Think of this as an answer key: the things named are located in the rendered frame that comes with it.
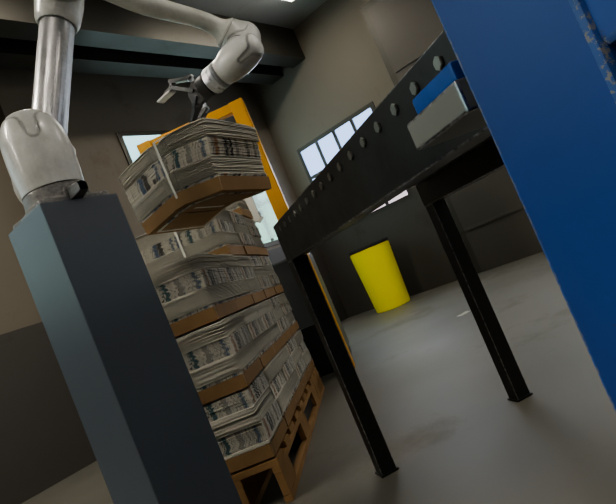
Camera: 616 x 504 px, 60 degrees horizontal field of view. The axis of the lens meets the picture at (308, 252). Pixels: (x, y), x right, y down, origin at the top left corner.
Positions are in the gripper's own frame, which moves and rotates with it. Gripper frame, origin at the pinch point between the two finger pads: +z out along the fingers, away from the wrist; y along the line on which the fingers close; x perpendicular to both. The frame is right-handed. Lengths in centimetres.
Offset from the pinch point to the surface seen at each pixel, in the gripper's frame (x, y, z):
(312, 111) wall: 435, -134, 124
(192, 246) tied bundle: 34, 33, 43
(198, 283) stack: -13, 57, 8
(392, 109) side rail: -70, 61, -85
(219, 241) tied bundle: 39, 36, 32
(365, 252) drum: 372, 48, 118
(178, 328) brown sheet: -18, 66, 19
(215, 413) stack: -16, 95, 22
